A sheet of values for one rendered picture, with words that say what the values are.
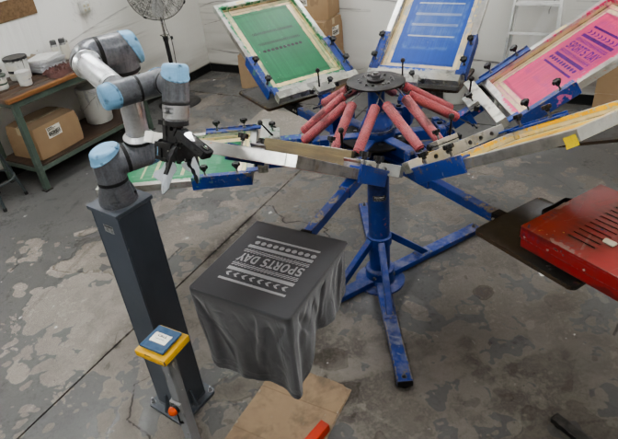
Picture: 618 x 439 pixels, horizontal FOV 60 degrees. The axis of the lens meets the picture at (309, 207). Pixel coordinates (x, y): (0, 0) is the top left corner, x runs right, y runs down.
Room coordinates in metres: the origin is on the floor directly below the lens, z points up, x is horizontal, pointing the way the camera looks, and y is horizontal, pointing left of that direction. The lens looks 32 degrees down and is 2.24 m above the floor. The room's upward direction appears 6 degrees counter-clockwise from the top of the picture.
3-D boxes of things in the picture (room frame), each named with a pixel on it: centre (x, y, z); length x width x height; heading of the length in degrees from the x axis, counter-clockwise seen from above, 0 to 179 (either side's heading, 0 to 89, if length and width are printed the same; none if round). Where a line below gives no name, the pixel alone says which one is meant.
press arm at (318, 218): (2.11, -0.08, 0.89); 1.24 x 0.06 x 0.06; 149
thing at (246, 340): (1.49, 0.29, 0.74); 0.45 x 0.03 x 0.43; 59
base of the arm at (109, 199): (1.87, 0.75, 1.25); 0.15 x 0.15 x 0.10
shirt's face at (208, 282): (1.69, 0.17, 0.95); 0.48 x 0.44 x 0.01; 149
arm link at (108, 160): (1.88, 0.74, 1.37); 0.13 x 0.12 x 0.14; 122
